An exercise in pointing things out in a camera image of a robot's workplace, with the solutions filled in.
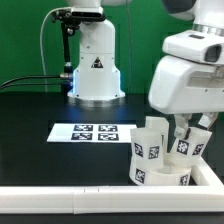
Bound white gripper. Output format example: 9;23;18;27
148;56;224;139

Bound white round stool seat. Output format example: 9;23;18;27
129;164;191;186

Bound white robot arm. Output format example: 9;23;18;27
65;0;224;139

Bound white L-shaped fence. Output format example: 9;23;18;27
0;160;224;214

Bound white marker sheet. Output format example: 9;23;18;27
47;123;135;143

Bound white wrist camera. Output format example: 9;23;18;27
162;30;224;65

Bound black camera on stand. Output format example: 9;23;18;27
51;8;106;91

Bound black cables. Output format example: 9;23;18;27
0;74;74;92

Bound grey camera cable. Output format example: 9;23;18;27
39;7;66;94

